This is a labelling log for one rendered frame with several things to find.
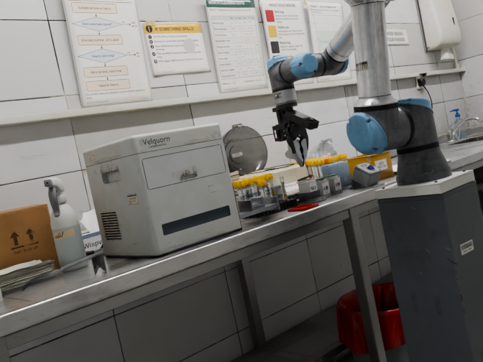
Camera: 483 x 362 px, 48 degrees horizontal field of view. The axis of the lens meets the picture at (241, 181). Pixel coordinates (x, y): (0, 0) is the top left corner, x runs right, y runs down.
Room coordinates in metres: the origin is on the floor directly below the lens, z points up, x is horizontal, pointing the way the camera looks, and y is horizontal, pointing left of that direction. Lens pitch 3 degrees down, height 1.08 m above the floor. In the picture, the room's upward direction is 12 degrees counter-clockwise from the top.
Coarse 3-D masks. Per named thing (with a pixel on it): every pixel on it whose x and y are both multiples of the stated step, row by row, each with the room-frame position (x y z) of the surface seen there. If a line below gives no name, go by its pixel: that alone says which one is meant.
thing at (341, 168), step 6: (336, 162) 1.98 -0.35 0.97; (342, 162) 1.98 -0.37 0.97; (324, 168) 1.95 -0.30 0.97; (330, 168) 1.94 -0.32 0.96; (336, 168) 1.96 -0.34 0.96; (342, 168) 1.97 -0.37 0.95; (348, 168) 1.99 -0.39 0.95; (324, 174) 1.96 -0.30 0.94; (330, 174) 1.94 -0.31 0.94; (342, 174) 1.97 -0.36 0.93; (348, 174) 1.99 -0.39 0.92; (342, 180) 1.97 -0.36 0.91; (348, 180) 1.98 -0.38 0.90; (342, 186) 1.96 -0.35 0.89; (348, 186) 1.96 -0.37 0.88
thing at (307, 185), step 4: (300, 180) 1.79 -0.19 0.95; (304, 180) 1.77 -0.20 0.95; (308, 180) 1.77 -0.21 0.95; (312, 180) 1.78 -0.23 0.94; (300, 184) 1.78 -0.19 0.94; (304, 184) 1.77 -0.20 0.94; (308, 184) 1.76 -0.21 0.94; (312, 184) 1.77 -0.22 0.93; (316, 184) 1.78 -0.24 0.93; (300, 188) 1.78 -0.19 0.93; (304, 188) 1.77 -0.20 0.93; (308, 188) 1.76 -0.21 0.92; (312, 188) 1.77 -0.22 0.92; (316, 188) 1.78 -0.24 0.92; (300, 192) 1.79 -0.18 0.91; (304, 192) 1.78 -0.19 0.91
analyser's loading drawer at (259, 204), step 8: (240, 200) 1.57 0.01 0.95; (248, 200) 1.54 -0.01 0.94; (256, 200) 1.59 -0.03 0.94; (264, 200) 1.64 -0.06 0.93; (272, 200) 1.61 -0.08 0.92; (240, 208) 1.58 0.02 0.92; (248, 208) 1.55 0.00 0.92; (256, 208) 1.55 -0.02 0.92; (264, 208) 1.56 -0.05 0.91; (272, 208) 1.62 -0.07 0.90; (240, 216) 1.50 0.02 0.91
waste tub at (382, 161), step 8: (384, 152) 2.05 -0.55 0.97; (344, 160) 2.08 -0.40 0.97; (352, 160) 2.05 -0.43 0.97; (360, 160) 2.02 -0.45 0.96; (368, 160) 2.00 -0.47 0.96; (376, 160) 2.02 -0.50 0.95; (384, 160) 2.05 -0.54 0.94; (352, 168) 2.06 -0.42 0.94; (384, 168) 2.04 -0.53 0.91; (384, 176) 2.04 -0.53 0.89; (392, 176) 2.07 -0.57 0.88
